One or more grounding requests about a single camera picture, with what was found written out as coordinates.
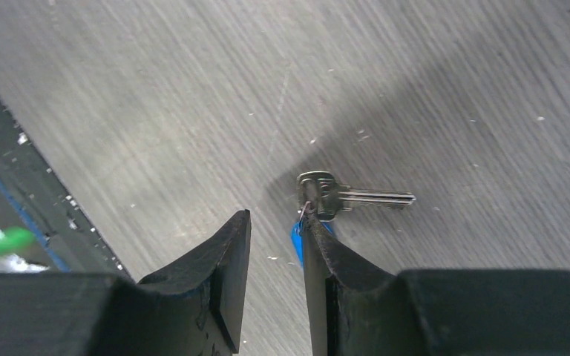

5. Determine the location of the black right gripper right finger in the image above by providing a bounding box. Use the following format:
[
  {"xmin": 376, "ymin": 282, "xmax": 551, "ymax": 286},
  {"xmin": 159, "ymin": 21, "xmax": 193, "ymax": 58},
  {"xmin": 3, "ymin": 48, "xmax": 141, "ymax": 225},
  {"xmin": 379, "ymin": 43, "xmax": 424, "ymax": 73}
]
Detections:
[{"xmin": 299, "ymin": 215, "xmax": 570, "ymax": 355}]

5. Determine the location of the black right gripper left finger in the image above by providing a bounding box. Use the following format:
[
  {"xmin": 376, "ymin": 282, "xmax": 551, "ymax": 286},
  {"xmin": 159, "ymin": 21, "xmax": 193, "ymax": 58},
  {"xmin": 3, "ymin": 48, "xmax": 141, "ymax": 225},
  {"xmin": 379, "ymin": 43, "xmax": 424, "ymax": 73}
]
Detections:
[{"xmin": 0, "ymin": 210, "xmax": 251, "ymax": 355}]

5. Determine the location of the blue key tag key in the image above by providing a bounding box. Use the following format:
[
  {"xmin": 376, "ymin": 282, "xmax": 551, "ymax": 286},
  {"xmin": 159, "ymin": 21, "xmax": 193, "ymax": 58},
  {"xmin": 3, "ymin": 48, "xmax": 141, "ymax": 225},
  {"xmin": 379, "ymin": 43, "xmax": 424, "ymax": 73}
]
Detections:
[{"xmin": 290, "ymin": 171, "xmax": 416, "ymax": 265}]

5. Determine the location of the green key tag key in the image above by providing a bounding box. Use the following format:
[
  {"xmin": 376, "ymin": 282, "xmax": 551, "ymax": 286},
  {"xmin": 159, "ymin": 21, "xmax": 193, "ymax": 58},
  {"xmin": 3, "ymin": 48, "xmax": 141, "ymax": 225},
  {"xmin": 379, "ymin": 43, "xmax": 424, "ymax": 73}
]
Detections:
[{"xmin": 0, "ymin": 227, "xmax": 36, "ymax": 257}]

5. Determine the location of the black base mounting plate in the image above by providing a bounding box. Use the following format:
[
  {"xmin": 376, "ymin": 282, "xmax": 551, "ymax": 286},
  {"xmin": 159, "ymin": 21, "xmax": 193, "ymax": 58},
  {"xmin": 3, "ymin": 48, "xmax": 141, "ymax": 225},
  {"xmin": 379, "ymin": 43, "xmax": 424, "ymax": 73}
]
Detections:
[{"xmin": 0, "ymin": 100, "xmax": 130, "ymax": 277}]

